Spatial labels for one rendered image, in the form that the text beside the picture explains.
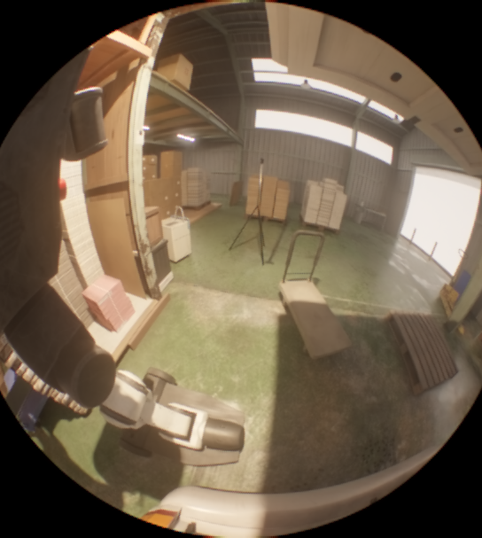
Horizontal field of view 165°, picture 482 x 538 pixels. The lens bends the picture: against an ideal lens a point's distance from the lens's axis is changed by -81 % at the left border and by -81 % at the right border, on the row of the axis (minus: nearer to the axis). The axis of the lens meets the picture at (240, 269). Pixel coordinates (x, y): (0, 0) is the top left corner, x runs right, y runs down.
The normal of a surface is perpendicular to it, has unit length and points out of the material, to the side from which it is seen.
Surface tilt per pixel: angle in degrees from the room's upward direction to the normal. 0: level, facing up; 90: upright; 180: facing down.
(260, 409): 0
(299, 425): 0
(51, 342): 51
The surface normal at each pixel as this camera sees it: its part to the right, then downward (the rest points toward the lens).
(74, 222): 0.98, 0.17
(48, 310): 0.81, -0.43
